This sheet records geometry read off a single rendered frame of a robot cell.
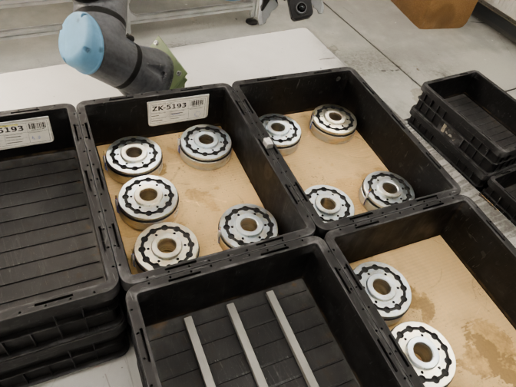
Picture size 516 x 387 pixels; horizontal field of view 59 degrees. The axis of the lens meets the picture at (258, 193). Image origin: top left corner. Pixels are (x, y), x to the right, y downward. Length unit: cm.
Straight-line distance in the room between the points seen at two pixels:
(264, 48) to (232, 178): 73
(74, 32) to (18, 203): 40
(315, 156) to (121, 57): 48
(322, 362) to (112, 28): 80
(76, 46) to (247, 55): 60
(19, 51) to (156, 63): 177
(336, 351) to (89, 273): 40
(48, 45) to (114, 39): 180
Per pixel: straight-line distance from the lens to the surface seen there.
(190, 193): 85
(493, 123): 197
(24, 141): 93
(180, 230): 76
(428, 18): 364
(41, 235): 83
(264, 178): 82
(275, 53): 152
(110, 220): 69
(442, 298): 85
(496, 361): 84
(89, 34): 105
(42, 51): 282
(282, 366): 70
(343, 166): 97
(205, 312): 72
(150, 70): 113
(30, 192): 89
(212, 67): 141
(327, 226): 72
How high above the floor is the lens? 147
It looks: 48 degrees down
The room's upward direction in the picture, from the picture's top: 12 degrees clockwise
